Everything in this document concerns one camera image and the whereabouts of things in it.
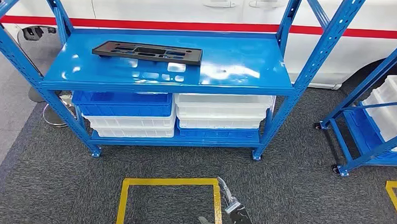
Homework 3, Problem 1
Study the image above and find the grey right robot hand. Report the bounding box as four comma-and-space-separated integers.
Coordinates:
198, 176, 260, 224

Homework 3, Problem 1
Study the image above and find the black plastic frame part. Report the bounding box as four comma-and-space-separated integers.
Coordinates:
91, 39, 204, 66

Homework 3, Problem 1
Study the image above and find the blue steel shelf rack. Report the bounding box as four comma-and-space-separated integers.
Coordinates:
0, 0, 368, 170

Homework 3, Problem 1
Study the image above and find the blue wheeled shelf rack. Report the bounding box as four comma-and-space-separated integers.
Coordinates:
313, 26, 397, 180

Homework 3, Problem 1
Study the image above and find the blue plastic crate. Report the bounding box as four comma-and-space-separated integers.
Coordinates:
72, 89, 173, 120
341, 104, 397, 164

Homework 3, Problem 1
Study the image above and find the white car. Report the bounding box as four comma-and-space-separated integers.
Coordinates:
0, 0, 397, 93

